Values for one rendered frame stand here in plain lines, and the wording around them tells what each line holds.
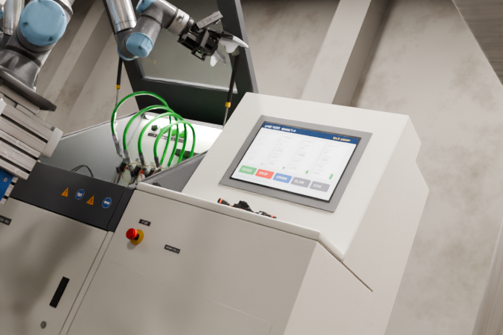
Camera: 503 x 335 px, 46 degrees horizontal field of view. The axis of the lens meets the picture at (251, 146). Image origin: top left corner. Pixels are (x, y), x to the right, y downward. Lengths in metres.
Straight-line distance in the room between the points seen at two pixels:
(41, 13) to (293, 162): 0.98
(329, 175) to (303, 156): 0.14
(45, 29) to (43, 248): 0.83
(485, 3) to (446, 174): 3.84
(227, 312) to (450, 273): 2.52
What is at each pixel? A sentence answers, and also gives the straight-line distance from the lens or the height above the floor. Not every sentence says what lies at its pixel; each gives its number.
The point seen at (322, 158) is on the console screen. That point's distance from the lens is 2.12.
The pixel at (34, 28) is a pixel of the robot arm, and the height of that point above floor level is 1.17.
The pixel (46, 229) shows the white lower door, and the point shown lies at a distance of 2.26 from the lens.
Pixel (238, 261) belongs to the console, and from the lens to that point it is 1.76.
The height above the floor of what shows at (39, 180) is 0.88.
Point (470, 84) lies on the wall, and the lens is 4.65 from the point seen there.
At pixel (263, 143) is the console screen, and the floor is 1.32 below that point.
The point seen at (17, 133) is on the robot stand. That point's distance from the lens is 1.84.
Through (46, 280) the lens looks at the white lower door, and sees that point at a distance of 2.17.
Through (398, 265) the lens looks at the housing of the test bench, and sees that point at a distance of 2.41.
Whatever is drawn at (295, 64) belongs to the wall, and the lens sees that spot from 5.46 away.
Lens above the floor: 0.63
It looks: 17 degrees up
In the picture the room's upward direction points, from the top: 23 degrees clockwise
